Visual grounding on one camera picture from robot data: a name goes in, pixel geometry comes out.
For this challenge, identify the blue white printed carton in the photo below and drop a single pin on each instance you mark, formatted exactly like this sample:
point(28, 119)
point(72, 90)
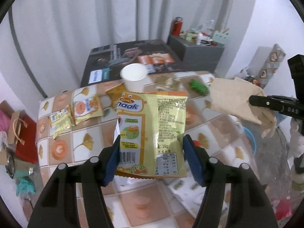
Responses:
point(187, 192)

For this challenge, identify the red gift bag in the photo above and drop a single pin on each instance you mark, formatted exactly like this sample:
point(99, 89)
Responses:
point(26, 142)

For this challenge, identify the black curved pole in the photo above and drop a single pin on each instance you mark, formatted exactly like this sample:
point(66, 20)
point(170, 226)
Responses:
point(17, 42)

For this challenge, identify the yellow green snack packet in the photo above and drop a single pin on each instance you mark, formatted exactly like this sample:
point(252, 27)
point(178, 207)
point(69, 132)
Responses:
point(60, 121)

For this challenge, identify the brown bag with pink filling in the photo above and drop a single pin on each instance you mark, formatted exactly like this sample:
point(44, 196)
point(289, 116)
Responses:
point(4, 118)

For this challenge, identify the tan orange packet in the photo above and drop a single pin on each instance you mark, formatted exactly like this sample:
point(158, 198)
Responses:
point(161, 58)

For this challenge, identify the large yellow snack packet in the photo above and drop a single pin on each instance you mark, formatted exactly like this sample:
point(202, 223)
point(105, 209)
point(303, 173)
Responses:
point(152, 128)

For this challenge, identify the white curtain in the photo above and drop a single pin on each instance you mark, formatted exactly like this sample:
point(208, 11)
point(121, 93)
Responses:
point(95, 11)

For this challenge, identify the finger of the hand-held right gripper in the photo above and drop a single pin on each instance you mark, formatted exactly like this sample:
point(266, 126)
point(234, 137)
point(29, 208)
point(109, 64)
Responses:
point(268, 101)

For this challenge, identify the white paper cup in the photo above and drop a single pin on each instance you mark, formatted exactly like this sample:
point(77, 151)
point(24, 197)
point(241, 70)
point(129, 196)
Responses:
point(134, 78)

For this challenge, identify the dark printed board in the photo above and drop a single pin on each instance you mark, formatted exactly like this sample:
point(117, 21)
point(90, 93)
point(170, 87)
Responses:
point(123, 52)

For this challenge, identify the brown paper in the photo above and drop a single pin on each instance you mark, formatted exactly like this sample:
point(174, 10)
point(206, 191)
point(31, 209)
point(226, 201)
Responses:
point(230, 99)

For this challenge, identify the teal cloth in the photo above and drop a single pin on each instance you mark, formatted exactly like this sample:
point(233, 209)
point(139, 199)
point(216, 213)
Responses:
point(25, 186)

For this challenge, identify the red thermos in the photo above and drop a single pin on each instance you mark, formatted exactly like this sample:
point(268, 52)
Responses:
point(177, 26)

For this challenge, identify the orange white box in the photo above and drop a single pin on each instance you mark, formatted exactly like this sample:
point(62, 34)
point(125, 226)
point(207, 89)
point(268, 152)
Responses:
point(144, 59)

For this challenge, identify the orange yellow snack packet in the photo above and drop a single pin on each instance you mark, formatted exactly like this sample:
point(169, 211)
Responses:
point(86, 109)

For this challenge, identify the grey cabinet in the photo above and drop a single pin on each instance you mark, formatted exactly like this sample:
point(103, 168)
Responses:
point(197, 54)

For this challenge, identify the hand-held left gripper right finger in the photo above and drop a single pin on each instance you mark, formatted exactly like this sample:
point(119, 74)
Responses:
point(192, 163)

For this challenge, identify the green white box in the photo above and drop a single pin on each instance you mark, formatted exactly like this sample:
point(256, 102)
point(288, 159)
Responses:
point(219, 36)

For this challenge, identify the patterned wrapped column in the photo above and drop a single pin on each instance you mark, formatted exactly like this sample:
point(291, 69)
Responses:
point(273, 64)

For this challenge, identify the blue plastic basin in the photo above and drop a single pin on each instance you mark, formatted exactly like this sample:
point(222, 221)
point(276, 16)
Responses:
point(251, 140)

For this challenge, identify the gold snack packet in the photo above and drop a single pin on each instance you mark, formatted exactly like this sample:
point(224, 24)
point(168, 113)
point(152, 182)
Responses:
point(114, 95)

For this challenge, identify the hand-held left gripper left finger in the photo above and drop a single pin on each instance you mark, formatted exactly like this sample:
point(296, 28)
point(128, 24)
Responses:
point(112, 163)

